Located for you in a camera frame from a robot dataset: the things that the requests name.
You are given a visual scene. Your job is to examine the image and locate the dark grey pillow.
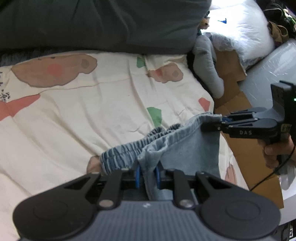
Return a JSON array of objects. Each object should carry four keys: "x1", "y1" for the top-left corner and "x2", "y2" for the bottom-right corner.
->
[{"x1": 1, "y1": 1, "x2": 211, "y2": 55}]

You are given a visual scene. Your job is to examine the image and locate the brown cardboard sheet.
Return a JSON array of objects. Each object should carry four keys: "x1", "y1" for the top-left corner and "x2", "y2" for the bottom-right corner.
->
[{"x1": 214, "y1": 50, "x2": 284, "y2": 208}]

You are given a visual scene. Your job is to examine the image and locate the small teddy bear toy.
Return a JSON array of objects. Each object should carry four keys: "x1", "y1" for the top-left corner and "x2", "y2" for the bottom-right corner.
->
[{"x1": 198, "y1": 17, "x2": 210, "y2": 30}]

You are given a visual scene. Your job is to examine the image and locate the blue denim pants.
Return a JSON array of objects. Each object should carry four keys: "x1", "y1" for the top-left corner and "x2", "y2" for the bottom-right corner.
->
[{"x1": 100, "y1": 113, "x2": 222, "y2": 201}]

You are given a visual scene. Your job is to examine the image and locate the cream bear print bedsheet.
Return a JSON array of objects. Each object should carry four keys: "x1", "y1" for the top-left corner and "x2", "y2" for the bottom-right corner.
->
[{"x1": 0, "y1": 51, "x2": 249, "y2": 241}]

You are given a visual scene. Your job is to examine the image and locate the grey neck pillow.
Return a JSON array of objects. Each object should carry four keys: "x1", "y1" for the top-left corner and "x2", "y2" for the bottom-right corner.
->
[{"x1": 192, "y1": 35, "x2": 224, "y2": 99}]

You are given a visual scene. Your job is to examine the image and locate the white plastic-wrapped pillow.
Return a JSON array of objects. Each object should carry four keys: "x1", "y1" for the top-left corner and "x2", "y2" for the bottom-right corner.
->
[{"x1": 202, "y1": 1, "x2": 275, "y2": 69}]

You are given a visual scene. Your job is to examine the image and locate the operator right hand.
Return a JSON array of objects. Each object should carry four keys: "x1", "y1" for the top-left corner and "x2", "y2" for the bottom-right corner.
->
[{"x1": 257, "y1": 136, "x2": 296, "y2": 169}]

